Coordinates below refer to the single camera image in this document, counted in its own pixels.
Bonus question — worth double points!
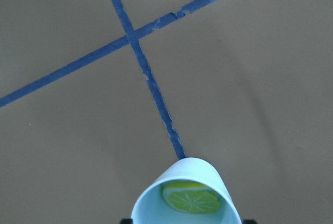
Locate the yellow lemon slice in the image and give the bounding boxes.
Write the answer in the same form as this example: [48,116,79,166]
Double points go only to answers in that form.
[162,180,222,214]

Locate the light blue paper cup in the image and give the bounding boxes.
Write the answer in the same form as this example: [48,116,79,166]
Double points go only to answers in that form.
[131,157,242,223]

